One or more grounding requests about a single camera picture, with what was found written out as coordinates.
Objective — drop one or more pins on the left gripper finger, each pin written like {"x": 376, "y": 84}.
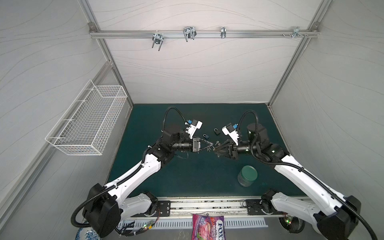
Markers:
{"x": 208, "y": 149}
{"x": 206, "y": 143}

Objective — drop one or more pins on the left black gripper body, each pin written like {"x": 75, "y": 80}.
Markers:
{"x": 194, "y": 144}

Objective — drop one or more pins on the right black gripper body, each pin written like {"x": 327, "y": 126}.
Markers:
{"x": 232, "y": 149}

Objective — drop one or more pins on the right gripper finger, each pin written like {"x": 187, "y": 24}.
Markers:
{"x": 222, "y": 153}
{"x": 222, "y": 147}

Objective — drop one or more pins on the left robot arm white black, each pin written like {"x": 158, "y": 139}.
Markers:
{"x": 107, "y": 205}

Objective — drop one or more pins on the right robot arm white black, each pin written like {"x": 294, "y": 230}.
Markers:
{"x": 330, "y": 213}

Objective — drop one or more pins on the purple candy bag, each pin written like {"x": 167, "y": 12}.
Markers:
{"x": 208, "y": 228}

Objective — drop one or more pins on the metal u-bolt clamp middle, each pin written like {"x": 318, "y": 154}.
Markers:
{"x": 189, "y": 33}

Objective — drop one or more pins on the metal u-bolt clamp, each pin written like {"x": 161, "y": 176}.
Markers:
{"x": 189, "y": 33}
{"x": 158, "y": 39}

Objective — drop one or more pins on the metal u-bolt clamp left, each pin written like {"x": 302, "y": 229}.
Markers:
{"x": 158, "y": 39}

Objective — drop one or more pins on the blue white ceramic plate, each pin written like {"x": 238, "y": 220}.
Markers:
{"x": 87, "y": 234}

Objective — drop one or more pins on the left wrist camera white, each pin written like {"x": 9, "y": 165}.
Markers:
{"x": 192, "y": 126}

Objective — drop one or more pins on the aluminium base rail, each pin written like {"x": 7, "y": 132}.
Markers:
{"x": 231, "y": 207}

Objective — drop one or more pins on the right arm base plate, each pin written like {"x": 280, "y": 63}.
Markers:
{"x": 255, "y": 207}

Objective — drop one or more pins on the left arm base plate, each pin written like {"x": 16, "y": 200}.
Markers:
{"x": 159, "y": 208}

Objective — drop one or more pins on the small metal bracket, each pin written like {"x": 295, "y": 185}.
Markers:
{"x": 223, "y": 32}

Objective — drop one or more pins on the white wire basket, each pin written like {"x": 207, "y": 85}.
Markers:
{"x": 85, "y": 127}

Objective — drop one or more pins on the aluminium cross rail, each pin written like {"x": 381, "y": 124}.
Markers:
{"x": 201, "y": 34}

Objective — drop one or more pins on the metal hook bracket right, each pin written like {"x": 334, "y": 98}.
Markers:
{"x": 295, "y": 34}

